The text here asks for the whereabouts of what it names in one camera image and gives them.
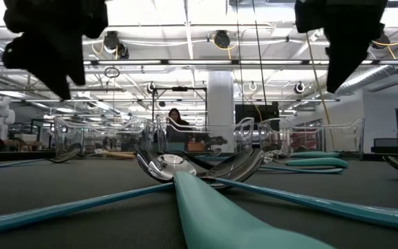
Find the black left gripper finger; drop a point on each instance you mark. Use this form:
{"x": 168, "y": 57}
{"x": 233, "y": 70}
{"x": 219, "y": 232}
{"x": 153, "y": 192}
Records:
{"x": 76, "y": 65}
{"x": 55, "y": 83}

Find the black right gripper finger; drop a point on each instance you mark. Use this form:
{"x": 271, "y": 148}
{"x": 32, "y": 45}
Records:
{"x": 340, "y": 69}

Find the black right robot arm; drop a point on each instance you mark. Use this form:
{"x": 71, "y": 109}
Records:
{"x": 340, "y": 14}

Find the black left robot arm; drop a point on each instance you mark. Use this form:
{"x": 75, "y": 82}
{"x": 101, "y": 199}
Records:
{"x": 54, "y": 14}

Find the clear plastic bin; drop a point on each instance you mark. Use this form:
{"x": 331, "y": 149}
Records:
{"x": 358, "y": 138}
{"x": 245, "y": 131}
{"x": 61, "y": 138}

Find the red cart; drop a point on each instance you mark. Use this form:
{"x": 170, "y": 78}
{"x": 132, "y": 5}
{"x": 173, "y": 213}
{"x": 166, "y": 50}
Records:
{"x": 304, "y": 141}

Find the black crate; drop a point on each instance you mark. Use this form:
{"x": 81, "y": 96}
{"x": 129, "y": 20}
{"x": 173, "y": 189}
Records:
{"x": 387, "y": 147}

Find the black monitor screen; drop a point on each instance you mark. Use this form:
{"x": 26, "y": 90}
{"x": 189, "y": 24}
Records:
{"x": 254, "y": 114}

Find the person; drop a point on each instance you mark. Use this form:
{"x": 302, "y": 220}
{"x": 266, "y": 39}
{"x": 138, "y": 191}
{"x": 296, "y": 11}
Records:
{"x": 176, "y": 119}

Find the long ceiling light bar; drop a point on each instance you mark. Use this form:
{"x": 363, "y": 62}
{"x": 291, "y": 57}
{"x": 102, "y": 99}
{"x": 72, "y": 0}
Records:
{"x": 199, "y": 62}

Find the white building column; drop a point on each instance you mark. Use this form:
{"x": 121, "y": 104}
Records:
{"x": 219, "y": 93}

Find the teal box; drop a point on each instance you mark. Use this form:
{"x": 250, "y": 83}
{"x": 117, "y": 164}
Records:
{"x": 175, "y": 147}

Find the orange box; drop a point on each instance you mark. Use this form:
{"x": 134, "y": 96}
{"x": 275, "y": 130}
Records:
{"x": 195, "y": 147}

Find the black metal frame stand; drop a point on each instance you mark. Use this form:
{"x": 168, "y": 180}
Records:
{"x": 180, "y": 89}

